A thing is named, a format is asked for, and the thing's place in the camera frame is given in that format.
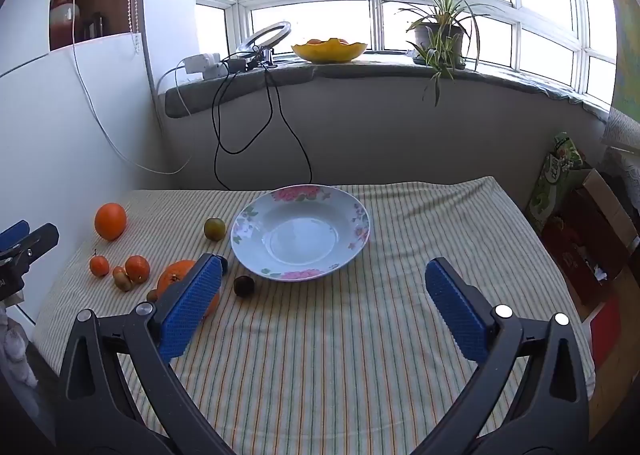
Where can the small tangerine with stem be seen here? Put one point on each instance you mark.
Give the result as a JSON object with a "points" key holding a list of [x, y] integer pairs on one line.
{"points": [[99, 266]]}

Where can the silver oval bowl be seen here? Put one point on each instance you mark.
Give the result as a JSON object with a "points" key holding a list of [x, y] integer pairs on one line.
{"points": [[300, 235]]}

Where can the large round orange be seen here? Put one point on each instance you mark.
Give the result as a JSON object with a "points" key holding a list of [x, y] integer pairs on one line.
{"points": [[110, 221]]}

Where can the white power strip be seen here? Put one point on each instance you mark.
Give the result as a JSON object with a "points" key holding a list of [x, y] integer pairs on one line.
{"points": [[197, 65]]}

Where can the yellow wavy bowl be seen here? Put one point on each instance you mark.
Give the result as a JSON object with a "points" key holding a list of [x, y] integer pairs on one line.
{"points": [[330, 52]]}

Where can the brown kiwi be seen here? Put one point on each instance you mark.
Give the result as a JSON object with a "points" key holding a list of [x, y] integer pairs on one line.
{"points": [[152, 295]]}

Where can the red white vase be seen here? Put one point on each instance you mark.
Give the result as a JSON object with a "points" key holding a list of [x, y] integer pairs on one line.
{"points": [[65, 10]]}

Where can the white charger plug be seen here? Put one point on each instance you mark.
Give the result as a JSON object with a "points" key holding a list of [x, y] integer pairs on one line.
{"points": [[216, 62]]}

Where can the person's left forearm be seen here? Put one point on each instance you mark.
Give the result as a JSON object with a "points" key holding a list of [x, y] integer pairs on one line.
{"points": [[15, 350]]}

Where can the black power adapter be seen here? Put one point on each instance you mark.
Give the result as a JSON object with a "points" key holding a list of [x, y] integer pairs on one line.
{"points": [[235, 65]]}

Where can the potted spider plant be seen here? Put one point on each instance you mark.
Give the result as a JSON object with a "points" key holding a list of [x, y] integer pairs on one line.
{"points": [[436, 37]]}

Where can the small orange tangerine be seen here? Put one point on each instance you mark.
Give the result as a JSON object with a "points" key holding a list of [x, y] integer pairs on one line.
{"points": [[137, 268]]}

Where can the small brown fruit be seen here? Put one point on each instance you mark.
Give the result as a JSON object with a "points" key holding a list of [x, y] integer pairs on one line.
{"points": [[122, 280]]}

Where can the grey window sill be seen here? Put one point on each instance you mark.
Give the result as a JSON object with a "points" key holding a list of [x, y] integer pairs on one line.
{"points": [[350, 72]]}

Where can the patterned grey cloth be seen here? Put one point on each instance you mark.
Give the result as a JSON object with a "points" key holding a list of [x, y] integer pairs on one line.
{"points": [[622, 131]]}

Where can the orange fruit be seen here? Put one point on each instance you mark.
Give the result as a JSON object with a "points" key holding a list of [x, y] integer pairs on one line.
{"points": [[339, 40], [316, 41]]}

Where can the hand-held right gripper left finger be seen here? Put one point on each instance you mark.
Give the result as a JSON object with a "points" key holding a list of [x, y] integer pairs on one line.
{"points": [[192, 305]]}

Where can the dark purple plum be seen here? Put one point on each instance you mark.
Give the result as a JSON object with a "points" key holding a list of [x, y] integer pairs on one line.
{"points": [[244, 285]]}

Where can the green round fruit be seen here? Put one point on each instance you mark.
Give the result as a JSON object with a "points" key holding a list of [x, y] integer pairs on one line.
{"points": [[214, 228]]}

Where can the cardboard box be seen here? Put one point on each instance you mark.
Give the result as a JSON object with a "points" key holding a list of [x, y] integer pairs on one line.
{"points": [[602, 215]]}

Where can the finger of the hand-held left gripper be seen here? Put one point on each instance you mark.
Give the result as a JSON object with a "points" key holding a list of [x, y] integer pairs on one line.
{"points": [[15, 233], [39, 240]]}

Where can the green printed bag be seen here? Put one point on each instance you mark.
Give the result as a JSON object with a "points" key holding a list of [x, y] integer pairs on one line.
{"points": [[550, 185]]}

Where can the striped tablecloth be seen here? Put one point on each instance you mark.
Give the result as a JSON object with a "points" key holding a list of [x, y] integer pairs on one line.
{"points": [[325, 360]]}

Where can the red box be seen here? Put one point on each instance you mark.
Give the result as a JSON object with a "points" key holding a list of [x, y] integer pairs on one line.
{"points": [[606, 330]]}

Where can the large orange tangerine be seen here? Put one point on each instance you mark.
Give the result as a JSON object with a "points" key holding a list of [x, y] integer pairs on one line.
{"points": [[175, 276]]}

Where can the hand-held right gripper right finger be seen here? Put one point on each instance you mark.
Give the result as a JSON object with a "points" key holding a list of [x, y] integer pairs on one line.
{"points": [[457, 310]]}

